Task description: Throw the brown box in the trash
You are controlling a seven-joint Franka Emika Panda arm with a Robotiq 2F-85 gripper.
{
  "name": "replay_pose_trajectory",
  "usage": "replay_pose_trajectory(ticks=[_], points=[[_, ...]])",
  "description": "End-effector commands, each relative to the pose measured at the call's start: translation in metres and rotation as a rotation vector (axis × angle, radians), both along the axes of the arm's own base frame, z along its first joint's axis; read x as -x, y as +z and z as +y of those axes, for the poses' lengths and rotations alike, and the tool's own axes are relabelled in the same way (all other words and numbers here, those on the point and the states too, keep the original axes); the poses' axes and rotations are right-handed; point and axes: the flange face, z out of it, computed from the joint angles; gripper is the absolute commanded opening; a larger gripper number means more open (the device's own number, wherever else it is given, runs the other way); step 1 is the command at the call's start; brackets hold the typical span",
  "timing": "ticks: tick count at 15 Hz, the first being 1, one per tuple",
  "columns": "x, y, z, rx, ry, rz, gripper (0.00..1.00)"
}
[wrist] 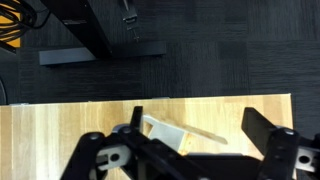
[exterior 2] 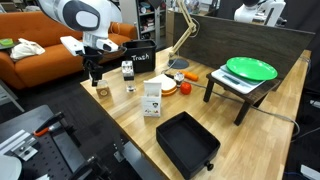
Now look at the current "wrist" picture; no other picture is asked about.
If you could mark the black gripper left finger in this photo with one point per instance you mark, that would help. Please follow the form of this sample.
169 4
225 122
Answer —
86 156

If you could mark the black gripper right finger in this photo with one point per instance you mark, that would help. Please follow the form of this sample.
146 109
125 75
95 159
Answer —
280 150

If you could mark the black metal stand base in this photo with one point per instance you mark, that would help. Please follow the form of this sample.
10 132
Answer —
83 26

